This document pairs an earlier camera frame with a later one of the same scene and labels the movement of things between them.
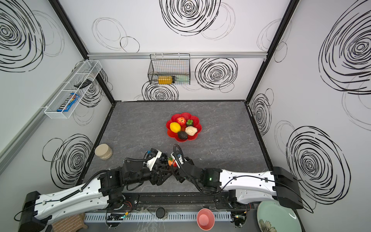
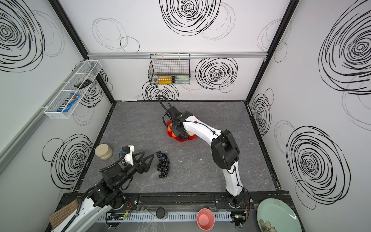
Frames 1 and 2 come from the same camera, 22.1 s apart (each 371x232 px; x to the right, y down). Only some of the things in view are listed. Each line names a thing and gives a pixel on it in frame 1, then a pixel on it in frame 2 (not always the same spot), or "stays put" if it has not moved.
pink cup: [205, 219] stays put
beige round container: [104, 152] stays put
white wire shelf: [68, 97] stays put
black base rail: [180, 202] stays put
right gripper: [179, 167] to [178, 132]
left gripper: [160, 169] to [137, 162]
